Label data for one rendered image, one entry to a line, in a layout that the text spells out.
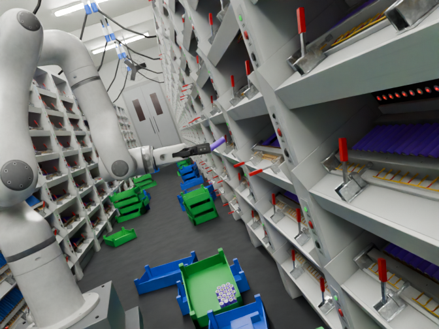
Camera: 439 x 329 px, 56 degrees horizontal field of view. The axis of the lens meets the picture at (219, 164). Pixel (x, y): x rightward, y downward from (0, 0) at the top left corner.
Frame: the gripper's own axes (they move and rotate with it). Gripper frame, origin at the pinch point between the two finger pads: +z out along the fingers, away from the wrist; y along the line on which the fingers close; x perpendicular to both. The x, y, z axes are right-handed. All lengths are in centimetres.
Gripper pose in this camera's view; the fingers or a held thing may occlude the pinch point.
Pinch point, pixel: (203, 148)
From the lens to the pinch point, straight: 128.5
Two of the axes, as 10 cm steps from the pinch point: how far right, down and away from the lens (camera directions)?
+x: 1.9, 9.8, 0.9
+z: 9.8, -2.0, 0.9
